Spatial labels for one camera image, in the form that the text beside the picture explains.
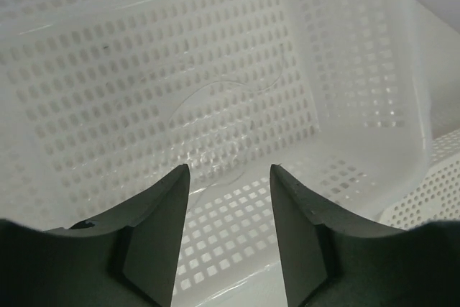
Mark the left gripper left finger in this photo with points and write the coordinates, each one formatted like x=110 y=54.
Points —
x=126 y=256

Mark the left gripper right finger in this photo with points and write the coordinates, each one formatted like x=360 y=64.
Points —
x=333 y=257

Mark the white perforated oval basket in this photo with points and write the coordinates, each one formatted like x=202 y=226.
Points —
x=437 y=196

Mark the translucent white rectangular basket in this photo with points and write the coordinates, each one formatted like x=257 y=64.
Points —
x=101 y=98

